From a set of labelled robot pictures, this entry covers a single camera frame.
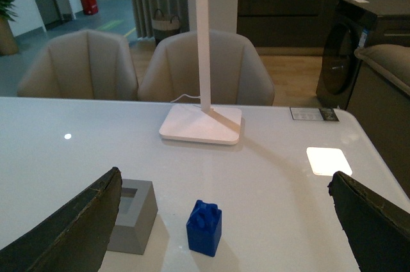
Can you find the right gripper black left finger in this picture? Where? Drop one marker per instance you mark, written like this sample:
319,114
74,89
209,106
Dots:
75,237

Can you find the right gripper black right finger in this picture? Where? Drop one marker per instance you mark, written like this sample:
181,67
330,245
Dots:
377,230

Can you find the gray base block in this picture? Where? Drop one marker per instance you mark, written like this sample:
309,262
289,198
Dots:
135,219

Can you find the blue plastic part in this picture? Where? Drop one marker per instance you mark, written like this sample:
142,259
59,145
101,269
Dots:
204,228

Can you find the dark label card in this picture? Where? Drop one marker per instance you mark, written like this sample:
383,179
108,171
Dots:
314,114

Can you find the beige sofa cushion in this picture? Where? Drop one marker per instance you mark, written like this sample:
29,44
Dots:
388,60

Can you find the beige chair left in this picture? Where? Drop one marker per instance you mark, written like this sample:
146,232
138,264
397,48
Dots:
86,64

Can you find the beige chair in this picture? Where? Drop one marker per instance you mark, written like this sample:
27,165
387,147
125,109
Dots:
86,64
238,75

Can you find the potted green plant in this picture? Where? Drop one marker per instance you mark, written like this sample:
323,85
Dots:
8,42

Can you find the beige chair right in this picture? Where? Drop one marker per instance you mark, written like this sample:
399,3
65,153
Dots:
238,75

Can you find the black washing machine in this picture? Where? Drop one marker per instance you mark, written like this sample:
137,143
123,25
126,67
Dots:
357,23

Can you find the red bin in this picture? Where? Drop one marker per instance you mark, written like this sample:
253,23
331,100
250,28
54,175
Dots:
89,7

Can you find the woven basket with handles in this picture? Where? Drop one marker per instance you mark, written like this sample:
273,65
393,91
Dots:
165,25

